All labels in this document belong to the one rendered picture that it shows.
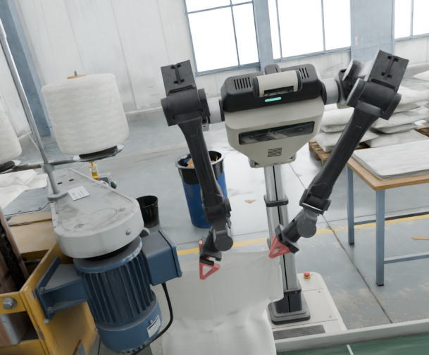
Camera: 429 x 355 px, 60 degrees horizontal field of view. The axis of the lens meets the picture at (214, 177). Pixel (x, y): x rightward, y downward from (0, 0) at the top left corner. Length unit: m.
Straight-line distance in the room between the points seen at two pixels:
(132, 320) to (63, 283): 0.17
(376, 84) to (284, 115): 0.53
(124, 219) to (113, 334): 0.28
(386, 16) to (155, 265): 9.30
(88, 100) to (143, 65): 8.36
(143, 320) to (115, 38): 8.61
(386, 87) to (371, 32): 8.75
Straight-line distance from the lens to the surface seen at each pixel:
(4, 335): 0.91
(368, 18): 9.69
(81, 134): 0.84
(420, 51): 10.36
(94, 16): 9.37
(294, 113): 1.45
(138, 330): 0.91
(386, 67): 1.01
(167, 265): 0.87
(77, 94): 0.83
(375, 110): 1.02
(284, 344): 1.83
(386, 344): 1.89
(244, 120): 1.43
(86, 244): 0.76
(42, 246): 0.97
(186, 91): 0.90
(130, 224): 0.77
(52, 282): 0.88
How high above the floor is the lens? 1.73
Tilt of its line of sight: 21 degrees down
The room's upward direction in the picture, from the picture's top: 10 degrees counter-clockwise
